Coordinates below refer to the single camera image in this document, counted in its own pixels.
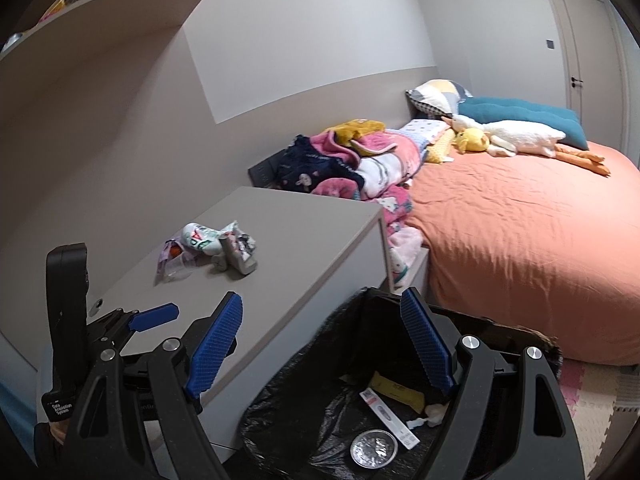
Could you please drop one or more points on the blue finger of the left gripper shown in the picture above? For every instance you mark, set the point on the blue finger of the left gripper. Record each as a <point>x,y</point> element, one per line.
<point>146,320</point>

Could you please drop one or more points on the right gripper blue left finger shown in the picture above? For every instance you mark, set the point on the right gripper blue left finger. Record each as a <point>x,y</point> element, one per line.
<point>176,373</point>

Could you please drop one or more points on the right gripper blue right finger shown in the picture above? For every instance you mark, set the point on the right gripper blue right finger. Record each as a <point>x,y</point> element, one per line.
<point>425,344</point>

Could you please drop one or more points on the clear plastic cup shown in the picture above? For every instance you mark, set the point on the clear plastic cup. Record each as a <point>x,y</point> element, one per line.
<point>177,269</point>

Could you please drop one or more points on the purple plastic wrapper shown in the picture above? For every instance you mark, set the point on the purple plastic wrapper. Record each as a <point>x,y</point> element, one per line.
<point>164,256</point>

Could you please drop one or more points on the white green-labelled plastic bottle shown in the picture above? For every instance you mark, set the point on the white green-labelled plastic bottle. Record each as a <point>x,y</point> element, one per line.
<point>201,239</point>

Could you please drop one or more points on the grey L-shaped plastic piece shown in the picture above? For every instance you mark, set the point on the grey L-shaped plastic piece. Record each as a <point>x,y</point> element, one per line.
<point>239,252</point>

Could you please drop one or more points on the silver snack wrapper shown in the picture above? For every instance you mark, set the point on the silver snack wrapper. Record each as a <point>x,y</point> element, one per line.
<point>234,227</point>

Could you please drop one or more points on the orange plastic cap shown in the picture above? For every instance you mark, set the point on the orange plastic cap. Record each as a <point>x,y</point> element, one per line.
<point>175,250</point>

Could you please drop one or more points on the person's left hand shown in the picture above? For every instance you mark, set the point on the person's left hand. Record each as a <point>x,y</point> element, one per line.
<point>59,430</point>

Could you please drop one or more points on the white test cassette strip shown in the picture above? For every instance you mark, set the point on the white test cassette strip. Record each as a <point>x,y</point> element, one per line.
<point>389,419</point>

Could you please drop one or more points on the yellow paper packet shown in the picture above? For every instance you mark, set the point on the yellow paper packet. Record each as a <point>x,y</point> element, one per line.
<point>414,399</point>

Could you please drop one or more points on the round foil lid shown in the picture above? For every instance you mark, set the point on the round foil lid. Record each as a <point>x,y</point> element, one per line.
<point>373,449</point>

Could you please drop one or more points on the bed with orange sheet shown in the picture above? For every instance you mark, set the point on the bed with orange sheet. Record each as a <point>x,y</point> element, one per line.
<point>534,242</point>

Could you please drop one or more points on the pile of pink blue clothes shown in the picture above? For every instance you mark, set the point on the pile of pink blue clothes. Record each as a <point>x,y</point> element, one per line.
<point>364,160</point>

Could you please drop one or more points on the white goose plush toy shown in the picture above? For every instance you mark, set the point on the white goose plush toy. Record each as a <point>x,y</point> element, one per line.
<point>513,137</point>

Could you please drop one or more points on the yellow duck plush toy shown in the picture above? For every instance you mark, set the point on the yellow duck plush toy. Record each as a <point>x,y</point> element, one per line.
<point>471,140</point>

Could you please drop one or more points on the teal long pillow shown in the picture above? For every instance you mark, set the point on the teal long pillow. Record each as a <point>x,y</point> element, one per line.
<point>486,110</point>

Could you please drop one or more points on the patterned checkered pillow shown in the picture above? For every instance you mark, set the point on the patterned checkered pillow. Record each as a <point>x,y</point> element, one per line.
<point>438,98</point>

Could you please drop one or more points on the grey room door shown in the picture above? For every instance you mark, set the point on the grey room door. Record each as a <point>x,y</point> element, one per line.
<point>595,81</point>

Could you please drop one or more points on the cabinet cable hole grommet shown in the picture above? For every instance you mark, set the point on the cabinet cable hole grommet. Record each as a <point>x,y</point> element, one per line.
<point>95,308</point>

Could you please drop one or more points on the black wall socket panel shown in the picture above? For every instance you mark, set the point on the black wall socket panel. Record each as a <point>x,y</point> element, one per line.
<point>264,174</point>

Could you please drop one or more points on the wall shelf with items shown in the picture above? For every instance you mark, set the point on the wall shelf with items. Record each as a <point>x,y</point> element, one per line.
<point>90,26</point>

